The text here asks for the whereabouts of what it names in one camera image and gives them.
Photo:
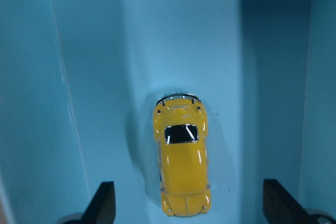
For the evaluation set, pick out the bin-side right gripper black left finger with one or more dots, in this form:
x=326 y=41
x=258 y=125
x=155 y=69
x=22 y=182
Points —
x=102 y=208

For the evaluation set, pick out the light blue plastic bin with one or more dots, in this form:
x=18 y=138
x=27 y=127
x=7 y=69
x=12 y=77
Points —
x=80 y=79

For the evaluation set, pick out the yellow beetle toy car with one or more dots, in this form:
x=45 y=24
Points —
x=180 y=129

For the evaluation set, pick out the bin-side right gripper black right finger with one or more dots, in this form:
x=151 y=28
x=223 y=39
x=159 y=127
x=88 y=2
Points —
x=280 y=207

